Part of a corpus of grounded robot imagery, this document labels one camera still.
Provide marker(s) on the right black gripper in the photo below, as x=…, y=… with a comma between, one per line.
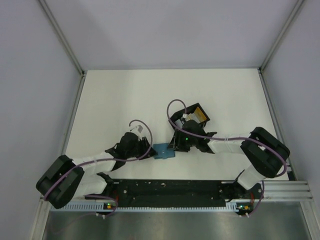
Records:
x=176, y=143

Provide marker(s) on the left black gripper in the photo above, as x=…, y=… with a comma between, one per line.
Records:
x=145, y=146

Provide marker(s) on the blue leather card holder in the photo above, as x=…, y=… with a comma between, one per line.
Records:
x=162, y=151

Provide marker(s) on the gold credit card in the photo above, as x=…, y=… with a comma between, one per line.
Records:
x=198, y=116

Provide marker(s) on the black card tray box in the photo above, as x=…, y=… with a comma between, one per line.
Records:
x=179, y=118

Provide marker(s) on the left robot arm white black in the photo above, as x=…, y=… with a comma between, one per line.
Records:
x=71, y=178

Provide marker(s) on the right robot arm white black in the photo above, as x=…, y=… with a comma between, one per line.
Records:
x=266, y=154

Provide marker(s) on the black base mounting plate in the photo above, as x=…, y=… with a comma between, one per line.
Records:
x=177, y=193

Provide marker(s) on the white slotted cable duct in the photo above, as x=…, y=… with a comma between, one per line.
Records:
x=93, y=206

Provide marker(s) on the aluminium front rail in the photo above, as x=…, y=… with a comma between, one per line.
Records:
x=287, y=191

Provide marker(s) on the left aluminium frame post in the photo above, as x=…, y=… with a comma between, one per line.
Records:
x=60, y=36

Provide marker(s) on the aluminium frame post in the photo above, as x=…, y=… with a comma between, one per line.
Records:
x=60, y=36
x=294, y=13

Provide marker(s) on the right aluminium frame post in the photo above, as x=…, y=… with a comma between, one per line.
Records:
x=294, y=13

